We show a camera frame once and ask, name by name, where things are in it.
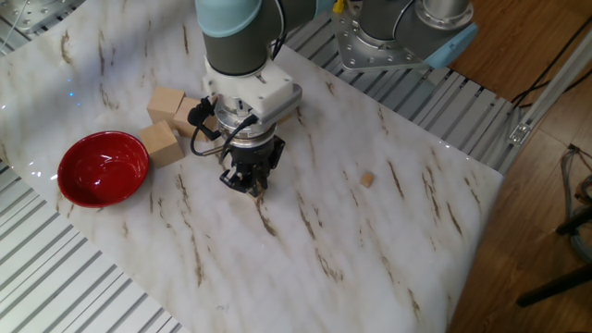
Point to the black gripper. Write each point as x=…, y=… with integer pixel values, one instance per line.
x=252, y=155

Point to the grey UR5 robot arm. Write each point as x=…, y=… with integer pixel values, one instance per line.
x=236, y=51

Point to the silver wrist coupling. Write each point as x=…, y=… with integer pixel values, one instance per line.
x=242, y=127

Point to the glossy marble pattern mat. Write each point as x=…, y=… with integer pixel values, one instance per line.
x=324, y=254

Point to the red glossy bowl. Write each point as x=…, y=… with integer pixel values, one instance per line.
x=102, y=171

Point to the yellow plastic piece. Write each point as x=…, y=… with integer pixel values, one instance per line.
x=339, y=5

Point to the black stand legs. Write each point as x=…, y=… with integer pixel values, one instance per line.
x=555, y=287

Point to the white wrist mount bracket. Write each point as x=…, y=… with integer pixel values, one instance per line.
x=254, y=88

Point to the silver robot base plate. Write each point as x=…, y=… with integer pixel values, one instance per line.
x=370, y=51

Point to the silver perforated mount plate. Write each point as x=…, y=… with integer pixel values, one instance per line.
x=28, y=14

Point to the aluminium frame post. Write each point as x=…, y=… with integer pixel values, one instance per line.
x=546, y=92

